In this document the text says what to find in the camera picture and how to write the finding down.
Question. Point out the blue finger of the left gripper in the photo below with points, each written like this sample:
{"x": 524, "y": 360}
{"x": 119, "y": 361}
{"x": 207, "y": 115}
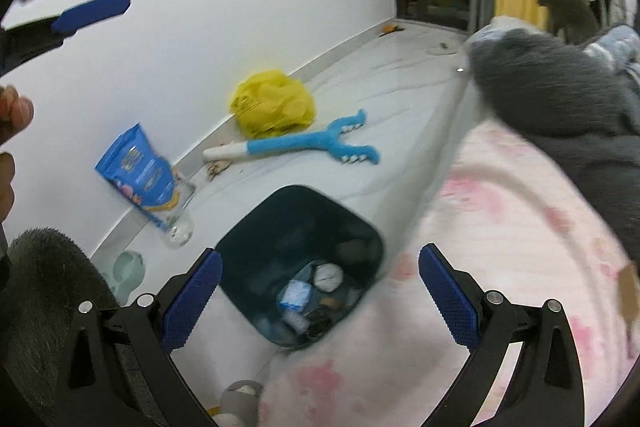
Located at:
{"x": 87, "y": 14}

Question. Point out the blue snack pouch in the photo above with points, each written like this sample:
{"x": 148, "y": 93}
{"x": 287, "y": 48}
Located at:
{"x": 145, "y": 178}

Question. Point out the blue plush slingshot toy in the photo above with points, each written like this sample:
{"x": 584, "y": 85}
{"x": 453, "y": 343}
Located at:
{"x": 328, "y": 140}

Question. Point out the clear plastic cup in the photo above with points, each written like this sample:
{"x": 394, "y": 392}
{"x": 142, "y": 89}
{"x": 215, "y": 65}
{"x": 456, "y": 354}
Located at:
{"x": 180, "y": 229}

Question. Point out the white rolled sock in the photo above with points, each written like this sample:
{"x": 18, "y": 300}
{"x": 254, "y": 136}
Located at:
{"x": 328, "y": 277}

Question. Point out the blue cartoon tissue pack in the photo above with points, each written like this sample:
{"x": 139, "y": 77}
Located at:
{"x": 296, "y": 296}

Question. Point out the dark grey fleece blanket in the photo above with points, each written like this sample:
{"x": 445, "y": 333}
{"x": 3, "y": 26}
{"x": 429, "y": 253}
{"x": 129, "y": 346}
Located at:
{"x": 575, "y": 110}

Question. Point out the light blue patterned blanket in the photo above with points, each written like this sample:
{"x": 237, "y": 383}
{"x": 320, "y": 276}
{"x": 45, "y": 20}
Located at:
{"x": 617, "y": 50}

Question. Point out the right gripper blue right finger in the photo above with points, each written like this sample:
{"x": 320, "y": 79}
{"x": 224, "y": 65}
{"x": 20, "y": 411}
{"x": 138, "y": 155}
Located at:
{"x": 545, "y": 388}

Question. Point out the torn cardboard roll piece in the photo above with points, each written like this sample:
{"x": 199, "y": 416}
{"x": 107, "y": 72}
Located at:
{"x": 628, "y": 300}

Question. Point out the dark green trash bin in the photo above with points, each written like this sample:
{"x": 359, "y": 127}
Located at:
{"x": 284, "y": 238}

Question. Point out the yellow plastic bag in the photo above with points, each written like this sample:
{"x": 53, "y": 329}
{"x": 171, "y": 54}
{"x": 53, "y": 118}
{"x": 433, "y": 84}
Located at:
{"x": 271, "y": 104}

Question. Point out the grey cat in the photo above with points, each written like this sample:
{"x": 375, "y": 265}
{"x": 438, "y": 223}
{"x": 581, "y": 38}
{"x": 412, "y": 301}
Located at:
{"x": 573, "y": 17}

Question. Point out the pale green slipper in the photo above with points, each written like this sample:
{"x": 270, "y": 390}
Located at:
{"x": 125, "y": 275}

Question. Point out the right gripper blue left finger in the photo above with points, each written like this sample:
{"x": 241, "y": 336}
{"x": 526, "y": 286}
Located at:
{"x": 116, "y": 368}

